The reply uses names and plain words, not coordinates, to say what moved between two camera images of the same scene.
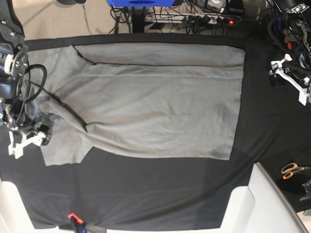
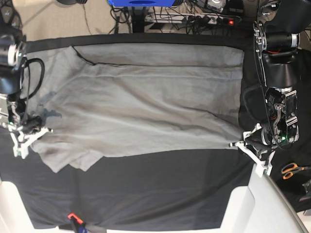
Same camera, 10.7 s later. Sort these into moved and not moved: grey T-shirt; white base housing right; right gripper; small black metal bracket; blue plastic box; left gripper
Moved: right gripper; left gripper
Not moved: blue plastic box; white base housing right; grey T-shirt; small black metal bracket
